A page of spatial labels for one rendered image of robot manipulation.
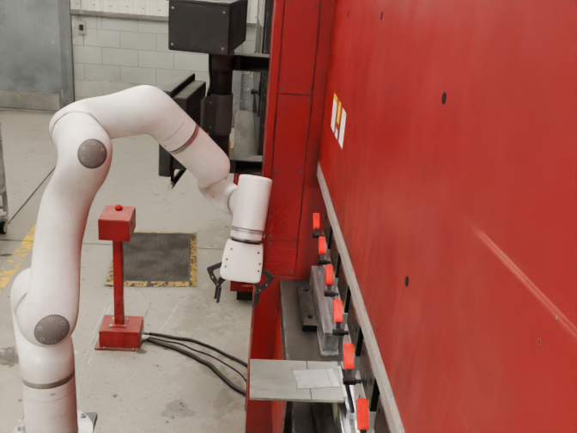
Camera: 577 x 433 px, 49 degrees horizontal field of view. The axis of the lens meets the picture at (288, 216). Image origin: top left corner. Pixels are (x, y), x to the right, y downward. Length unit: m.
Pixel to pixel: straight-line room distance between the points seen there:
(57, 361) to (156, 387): 1.98
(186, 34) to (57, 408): 1.51
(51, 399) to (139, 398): 1.87
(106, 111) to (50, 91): 7.49
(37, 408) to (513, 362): 1.16
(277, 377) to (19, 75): 7.45
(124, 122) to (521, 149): 0.89
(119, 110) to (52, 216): 0.26
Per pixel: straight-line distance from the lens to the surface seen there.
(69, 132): 1.33
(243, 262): 1.58
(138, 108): 1.38
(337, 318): 1.66
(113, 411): 3.39
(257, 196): 1.56
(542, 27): 0.74
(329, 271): 1.85
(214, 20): 2.55
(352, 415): 1.84
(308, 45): 2.41
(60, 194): 1.38
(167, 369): 3.63
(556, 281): 0.66
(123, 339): 3.77
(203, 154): 1.45
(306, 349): 2.27
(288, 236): 2.62
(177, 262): 4.71
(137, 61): 8.63
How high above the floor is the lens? 2.13
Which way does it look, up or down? 22 degrees down
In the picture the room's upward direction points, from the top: 5 degrees clockwise
